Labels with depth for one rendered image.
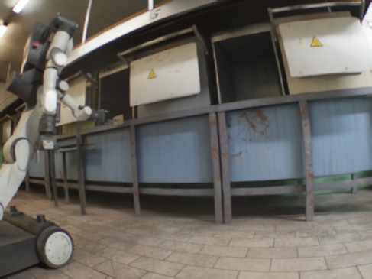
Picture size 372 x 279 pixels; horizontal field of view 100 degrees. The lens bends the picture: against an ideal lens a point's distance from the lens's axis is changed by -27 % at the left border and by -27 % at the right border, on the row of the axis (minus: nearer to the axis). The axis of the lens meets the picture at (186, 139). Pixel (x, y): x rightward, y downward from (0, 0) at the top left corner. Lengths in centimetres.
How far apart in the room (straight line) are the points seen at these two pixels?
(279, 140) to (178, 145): 77
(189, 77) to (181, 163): 66
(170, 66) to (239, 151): 80
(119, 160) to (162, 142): 51
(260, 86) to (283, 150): 84
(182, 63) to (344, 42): 116
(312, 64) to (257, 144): 65
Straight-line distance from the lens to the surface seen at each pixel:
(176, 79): 157
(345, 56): 151
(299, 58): 144
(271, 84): 213
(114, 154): 209
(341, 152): 156
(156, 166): 178
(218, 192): 153
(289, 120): 151
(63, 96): 159
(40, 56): 135
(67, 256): 112
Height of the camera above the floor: 49
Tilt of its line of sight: 5 degrees up
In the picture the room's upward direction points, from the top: 4 degrees counter-clockwise
